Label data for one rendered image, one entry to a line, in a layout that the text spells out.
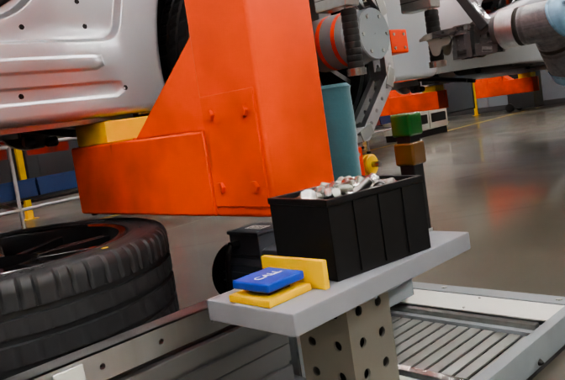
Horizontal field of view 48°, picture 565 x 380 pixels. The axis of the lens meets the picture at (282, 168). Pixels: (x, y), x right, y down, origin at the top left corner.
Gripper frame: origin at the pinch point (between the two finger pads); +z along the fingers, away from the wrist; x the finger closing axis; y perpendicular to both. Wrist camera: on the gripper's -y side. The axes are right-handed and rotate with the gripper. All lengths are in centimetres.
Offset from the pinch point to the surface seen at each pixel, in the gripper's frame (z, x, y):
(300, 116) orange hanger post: -14, -67, 15
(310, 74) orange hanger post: -14, -63, 8
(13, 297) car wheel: 6, -112, 35
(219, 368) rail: -6, -86, 54
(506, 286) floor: 12, 50, 83
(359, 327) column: -33, -80, 46
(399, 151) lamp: -27, -57, 23
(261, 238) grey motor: 18, -52, 42
